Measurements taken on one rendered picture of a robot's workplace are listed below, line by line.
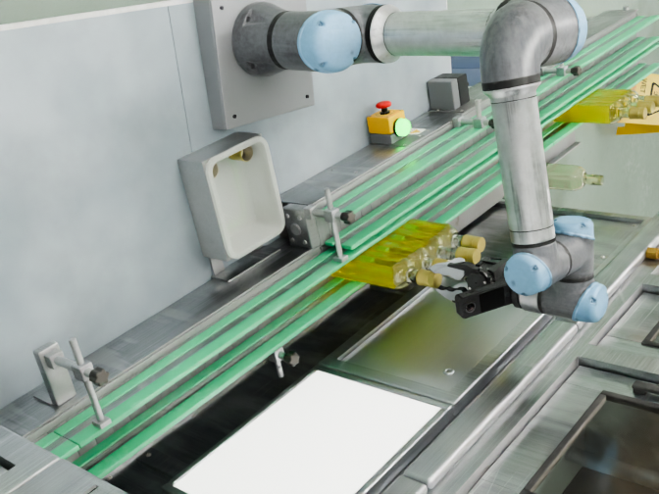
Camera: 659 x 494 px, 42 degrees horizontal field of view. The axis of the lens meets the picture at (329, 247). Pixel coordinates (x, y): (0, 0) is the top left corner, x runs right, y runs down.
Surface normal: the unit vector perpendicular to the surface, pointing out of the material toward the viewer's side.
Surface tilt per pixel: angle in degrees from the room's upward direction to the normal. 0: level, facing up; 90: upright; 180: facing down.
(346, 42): 9
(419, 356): 90
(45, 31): 0
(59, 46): 0
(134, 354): 90
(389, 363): 90
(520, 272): 92
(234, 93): 3
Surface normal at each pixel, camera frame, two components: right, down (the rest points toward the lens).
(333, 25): 0.64, 0.22
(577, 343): -0.18, -0.90
